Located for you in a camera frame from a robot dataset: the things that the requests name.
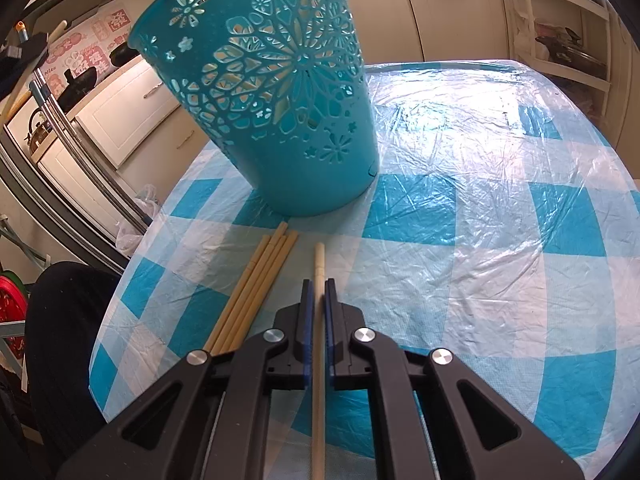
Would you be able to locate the cream base cabinet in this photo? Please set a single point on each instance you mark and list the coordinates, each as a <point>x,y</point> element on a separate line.
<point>450,10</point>

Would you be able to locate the black frying pan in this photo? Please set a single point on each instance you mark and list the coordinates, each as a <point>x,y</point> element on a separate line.
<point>122,55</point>

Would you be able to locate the teal perforated plastic basket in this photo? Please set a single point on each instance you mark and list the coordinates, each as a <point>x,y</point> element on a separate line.
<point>300,160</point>

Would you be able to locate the bunch of wooden chopsticks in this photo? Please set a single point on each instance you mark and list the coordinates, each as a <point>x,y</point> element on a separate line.
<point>260,280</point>

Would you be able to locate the blue checked plastic tablecloth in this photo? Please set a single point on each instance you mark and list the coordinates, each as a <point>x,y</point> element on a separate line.
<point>475,210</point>

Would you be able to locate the red paper wall stickers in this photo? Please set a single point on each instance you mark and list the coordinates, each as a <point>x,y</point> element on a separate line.
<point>95,45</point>

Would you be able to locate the mop pole with orange tip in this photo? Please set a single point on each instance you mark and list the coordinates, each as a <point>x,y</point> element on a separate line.
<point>39,91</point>

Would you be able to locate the pale single chopstick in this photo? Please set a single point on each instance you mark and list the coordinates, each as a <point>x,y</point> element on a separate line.
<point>318,270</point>

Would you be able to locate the grey sliding door frame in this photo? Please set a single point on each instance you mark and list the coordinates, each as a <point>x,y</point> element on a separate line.
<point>50,200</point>

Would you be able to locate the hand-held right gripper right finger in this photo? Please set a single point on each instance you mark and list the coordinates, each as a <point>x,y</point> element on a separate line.
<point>328,340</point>

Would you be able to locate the white rolling storage cart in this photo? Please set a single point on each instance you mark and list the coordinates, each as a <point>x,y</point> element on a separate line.
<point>575,2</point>

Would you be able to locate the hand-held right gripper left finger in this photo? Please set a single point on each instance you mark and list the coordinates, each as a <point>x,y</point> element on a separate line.
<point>308,340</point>

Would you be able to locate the black wok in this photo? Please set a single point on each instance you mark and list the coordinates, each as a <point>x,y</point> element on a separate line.
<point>80,85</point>

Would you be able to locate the red patterned bag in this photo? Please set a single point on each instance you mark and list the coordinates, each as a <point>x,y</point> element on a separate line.
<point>10,305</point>

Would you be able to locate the cream drawer cabinet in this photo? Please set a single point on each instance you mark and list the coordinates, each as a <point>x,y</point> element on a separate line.
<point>125,105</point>

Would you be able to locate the steel stovetop kettle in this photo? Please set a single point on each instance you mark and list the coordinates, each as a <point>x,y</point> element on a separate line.
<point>40,135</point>

